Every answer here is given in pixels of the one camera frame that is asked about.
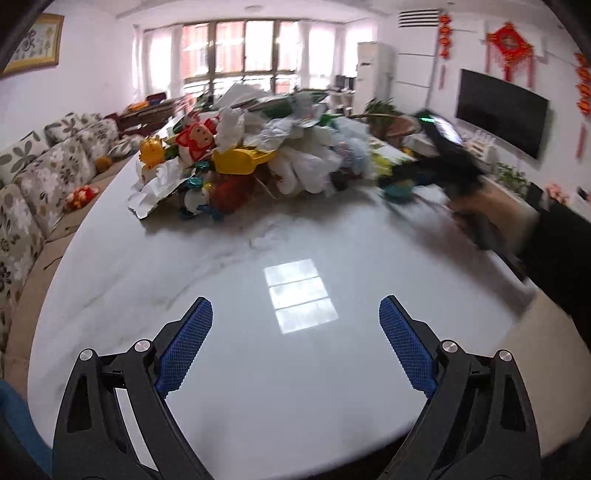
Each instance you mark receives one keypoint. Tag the dark tablet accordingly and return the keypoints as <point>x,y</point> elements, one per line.
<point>534,194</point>

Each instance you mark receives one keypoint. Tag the pink white figurine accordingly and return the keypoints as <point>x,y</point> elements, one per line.
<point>556,193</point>

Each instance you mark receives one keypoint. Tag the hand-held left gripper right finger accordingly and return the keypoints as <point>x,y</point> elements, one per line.
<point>406,344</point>

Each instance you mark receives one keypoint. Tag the wooden armchair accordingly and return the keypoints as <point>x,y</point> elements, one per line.
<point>397,127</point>

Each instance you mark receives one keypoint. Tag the round ceiling lamp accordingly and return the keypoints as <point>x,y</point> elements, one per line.
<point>253,6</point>

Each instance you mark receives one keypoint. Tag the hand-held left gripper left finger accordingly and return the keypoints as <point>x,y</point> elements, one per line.
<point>184,346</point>

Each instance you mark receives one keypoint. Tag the small potted plant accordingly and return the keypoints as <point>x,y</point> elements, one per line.
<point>511,177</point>

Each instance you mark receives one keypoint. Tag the white standing air conditioner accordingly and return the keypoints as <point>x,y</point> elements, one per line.
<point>374,74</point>

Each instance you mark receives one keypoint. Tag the red plastic toy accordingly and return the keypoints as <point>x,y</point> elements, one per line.
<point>233,194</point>

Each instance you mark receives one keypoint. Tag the yellow cartoon figure toy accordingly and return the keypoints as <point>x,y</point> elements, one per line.
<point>151,154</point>

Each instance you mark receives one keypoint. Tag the large potted plant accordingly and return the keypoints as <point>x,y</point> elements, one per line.
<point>381,107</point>

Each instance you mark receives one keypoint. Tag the framed calligraphy picture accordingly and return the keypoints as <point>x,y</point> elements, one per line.
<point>34,44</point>

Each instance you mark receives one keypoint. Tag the white router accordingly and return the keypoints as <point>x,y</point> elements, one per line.
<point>480,145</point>

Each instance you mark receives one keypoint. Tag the teal small bowl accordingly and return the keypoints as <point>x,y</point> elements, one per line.
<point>399,190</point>

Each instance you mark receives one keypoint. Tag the long green package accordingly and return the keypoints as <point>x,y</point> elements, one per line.
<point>281,107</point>

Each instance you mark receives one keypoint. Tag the person's right forearm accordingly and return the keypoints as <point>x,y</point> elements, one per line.
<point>563,267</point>

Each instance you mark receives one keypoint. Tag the wall television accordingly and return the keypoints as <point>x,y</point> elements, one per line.
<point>501,113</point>

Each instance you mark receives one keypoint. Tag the wall air vent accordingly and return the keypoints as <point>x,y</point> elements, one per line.
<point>418,17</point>

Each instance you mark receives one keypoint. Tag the thin white plastic bag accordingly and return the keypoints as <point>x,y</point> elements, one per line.
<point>281,129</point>

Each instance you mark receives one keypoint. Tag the person's right hand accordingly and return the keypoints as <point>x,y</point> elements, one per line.
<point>503,217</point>

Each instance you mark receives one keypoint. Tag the orange ball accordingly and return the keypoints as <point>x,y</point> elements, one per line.
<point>104,164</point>

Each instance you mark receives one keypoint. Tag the brown wooden table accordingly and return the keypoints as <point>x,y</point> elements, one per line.
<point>147,110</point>

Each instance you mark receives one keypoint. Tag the crumpled foil wrapper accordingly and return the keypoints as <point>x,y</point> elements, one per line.
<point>159,191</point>

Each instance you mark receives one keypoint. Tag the large white plastic bag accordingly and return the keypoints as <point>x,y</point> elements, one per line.
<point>300,168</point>

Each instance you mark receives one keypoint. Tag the floral cushion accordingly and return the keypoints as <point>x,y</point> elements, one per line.
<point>124,147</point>

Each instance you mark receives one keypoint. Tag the floral sofa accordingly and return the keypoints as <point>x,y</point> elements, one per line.
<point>41,184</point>

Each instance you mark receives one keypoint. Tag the crumpled white paper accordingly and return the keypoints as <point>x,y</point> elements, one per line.
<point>231,127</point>

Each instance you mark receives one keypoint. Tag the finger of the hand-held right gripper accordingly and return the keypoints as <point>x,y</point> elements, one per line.
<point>420,173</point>

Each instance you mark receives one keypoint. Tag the white sheer curtain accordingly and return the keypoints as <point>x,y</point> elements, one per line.
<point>159,60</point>
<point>332,50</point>

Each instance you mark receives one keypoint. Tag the blue chair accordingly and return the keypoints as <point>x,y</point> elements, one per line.
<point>21,429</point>

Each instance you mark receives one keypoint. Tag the white toy teal cap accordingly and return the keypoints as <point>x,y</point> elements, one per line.
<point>196,198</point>

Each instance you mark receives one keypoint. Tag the red hanging ornament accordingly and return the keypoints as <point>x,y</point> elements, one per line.
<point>582,92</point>

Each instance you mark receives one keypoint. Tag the red chair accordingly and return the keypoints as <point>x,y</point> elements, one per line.
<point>156,96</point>

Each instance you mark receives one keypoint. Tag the yellow plastic dustpan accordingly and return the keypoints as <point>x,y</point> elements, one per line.
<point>240,161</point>

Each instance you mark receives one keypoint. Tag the large window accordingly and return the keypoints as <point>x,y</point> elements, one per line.
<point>240,50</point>

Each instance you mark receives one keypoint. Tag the red square knot ornament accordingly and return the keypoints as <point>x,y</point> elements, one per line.
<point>510,44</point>

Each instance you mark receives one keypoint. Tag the red fox toy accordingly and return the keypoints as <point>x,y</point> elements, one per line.
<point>196,138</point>

